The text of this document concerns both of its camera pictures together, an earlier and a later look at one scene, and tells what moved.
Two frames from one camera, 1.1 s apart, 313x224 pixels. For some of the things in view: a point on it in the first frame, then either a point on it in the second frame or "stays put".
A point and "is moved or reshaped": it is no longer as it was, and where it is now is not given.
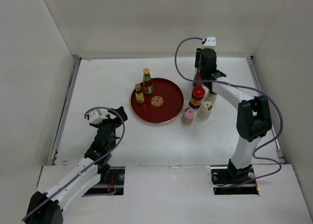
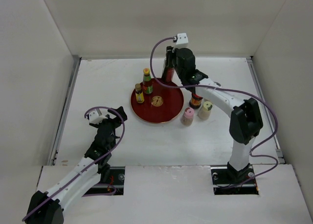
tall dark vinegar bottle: (197, 76) is moved or reshaped
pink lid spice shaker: (187, 118) stays put
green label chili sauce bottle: (147, 83) stays put
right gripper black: (198, 57) -> (170, 54)
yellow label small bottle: (140, 97) stays put
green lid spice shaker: (204, 113) stays put
